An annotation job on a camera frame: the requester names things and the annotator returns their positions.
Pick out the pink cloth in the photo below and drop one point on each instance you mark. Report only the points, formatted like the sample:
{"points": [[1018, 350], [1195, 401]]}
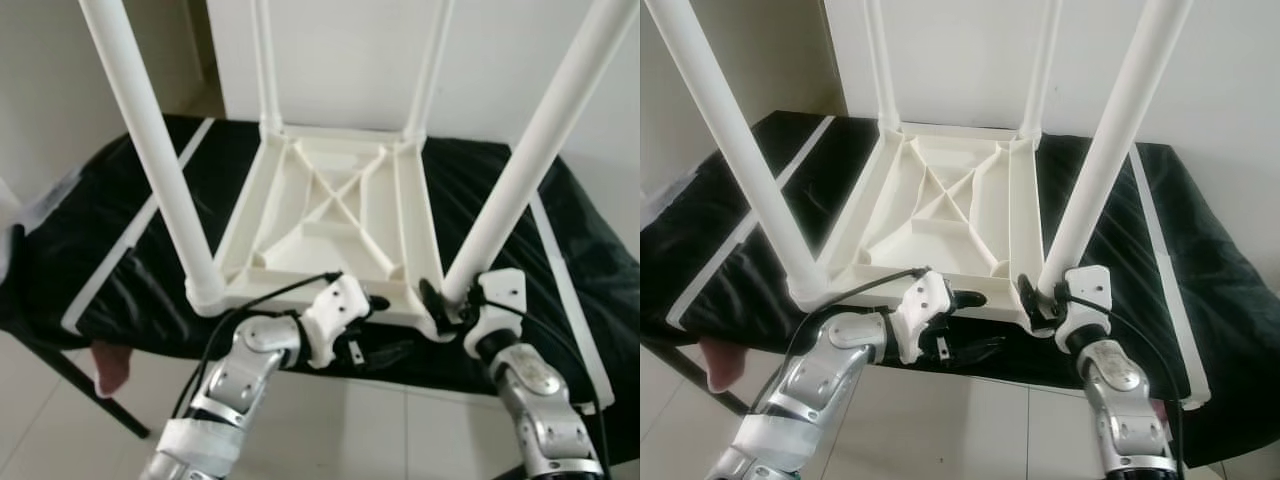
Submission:
{"points": [[112, 370], [1160, 411], [722, 365]]}

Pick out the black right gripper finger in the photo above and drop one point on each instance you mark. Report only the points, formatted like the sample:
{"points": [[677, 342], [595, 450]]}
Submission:
{"points": [[432, 303], [1030, 298]]}

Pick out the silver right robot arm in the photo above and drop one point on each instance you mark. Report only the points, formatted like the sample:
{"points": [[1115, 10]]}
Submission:
{"points": [[540, 400], [1120, 400]]}

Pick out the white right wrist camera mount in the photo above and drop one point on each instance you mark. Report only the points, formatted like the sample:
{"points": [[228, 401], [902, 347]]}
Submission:
{"points": [[500, 295], [1090, 290]]}

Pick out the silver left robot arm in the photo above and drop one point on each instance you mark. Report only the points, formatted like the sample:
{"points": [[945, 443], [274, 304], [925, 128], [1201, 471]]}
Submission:
{"points": [[240, 380], [820, 380]]}

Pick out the black table cloth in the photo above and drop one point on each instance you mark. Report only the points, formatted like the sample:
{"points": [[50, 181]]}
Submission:
{"points": [[1230, 300], [470, 170]]}

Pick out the white plastic table leg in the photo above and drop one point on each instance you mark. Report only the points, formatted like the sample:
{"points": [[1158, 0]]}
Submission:
{"points": [[1042, 70], [151, 140], [742, 150], [265, 60], [539, 140], [1115, 140], [878, 60], [428, 70]]}

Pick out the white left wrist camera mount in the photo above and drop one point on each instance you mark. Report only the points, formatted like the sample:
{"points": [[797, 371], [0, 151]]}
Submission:
{"points": [[335, 305], [925, 300]]}

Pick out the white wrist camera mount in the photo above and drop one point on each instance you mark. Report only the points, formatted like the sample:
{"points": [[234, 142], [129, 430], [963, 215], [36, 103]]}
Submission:
{"points": [[925, 300], [335, 305], [1090, 290], [500, 295]]}

